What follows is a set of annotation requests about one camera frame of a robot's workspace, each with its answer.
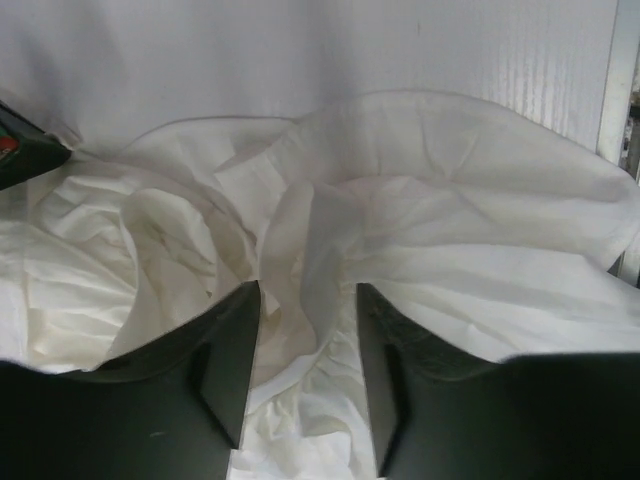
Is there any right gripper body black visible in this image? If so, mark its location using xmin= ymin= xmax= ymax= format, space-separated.
xmin=0 ymin=102 xmax=72 ymax=190

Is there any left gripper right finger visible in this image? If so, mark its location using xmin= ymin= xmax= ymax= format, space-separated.
xmin=356 ymin=284 xmax=639 ymax=479

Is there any white skirt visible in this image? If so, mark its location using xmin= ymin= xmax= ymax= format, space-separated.
xmin=1 ymin=92 xmax=639 ymax=479

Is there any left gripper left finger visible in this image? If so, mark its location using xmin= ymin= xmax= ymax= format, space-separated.
xmin=1 ymin=282 xmax=261 ymax=479

